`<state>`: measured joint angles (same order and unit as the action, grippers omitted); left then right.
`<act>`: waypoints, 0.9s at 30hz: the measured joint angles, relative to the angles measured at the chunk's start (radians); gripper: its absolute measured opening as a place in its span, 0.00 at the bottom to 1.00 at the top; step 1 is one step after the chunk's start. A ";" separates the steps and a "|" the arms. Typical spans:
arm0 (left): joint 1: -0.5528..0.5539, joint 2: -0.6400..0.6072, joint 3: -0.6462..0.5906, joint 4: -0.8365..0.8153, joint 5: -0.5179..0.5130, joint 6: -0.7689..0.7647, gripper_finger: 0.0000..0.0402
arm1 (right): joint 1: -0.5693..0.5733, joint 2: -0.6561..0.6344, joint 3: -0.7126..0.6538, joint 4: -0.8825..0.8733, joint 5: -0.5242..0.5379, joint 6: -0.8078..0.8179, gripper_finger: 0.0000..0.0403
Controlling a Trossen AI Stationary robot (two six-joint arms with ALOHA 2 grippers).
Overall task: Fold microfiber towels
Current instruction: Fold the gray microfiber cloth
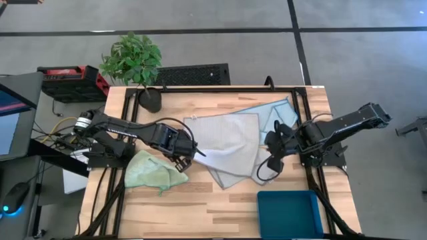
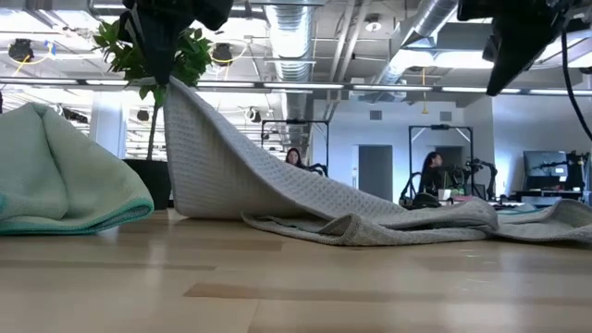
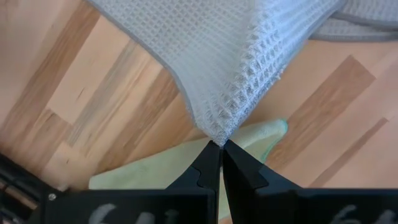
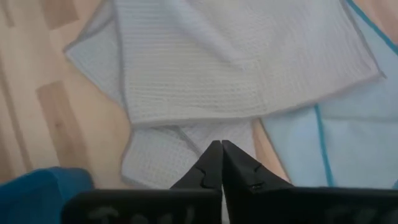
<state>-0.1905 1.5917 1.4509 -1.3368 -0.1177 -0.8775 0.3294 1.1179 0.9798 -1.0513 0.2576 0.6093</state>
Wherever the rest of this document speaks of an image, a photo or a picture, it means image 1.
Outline grey microfiber towel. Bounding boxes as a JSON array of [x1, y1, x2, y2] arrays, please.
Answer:
[[183, 112, 262, 178], [206, 148, 280, 190]]

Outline black floor cables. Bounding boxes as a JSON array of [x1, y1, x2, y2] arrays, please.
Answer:
[[31, 99, 106, 151]]

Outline black aluminium table frame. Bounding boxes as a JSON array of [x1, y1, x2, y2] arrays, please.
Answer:
[[78, 85, 364, 239]]

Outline white box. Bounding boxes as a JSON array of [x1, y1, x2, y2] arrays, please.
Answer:
[[62, 148, 89, 195]]

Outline blue microfiber towel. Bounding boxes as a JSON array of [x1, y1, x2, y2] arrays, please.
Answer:
[[233, 97, 299, 146]]

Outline black cable bundle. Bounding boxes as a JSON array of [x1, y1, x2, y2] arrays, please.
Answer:
[[79, 166, 126, 238], [305, 166, 361, 238]]

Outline black computer mouse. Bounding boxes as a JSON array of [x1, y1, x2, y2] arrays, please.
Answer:
[[1, 181, 31, 215]]

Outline red and black toolbox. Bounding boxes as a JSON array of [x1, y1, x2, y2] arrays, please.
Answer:
[[36, 65, 111, 103]]

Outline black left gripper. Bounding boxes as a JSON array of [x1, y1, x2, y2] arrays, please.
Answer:
[[153, 123, 198, 173]]

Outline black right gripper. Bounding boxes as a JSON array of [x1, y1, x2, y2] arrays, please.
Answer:
[[265, 120, 296, 174]]

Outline desk computer monitor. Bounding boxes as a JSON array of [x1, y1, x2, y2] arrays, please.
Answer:
[[0, 71, 44, 161]]

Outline grey metal stand leg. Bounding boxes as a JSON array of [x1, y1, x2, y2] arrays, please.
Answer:
[[395, 116, 427, 141]]

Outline black left camera cable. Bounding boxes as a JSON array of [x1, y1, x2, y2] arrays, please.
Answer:
[[143, 116, 207, 157]]

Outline green microfiber towel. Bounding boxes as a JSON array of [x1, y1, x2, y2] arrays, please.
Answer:
[[124, 150, 190, 196]]

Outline yellow cable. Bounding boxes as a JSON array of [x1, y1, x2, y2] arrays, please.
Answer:
[[41, 116, 83, 144]]

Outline dark side desk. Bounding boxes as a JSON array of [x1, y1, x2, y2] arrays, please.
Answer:
[[0, 155, 43, 240]]

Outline teal plastic bin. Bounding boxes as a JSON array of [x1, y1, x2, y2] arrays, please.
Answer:
[[256, 190, 324, 240]]

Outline green potted plant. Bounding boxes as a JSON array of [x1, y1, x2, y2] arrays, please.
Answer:
[[99, 31, 163, 113]]

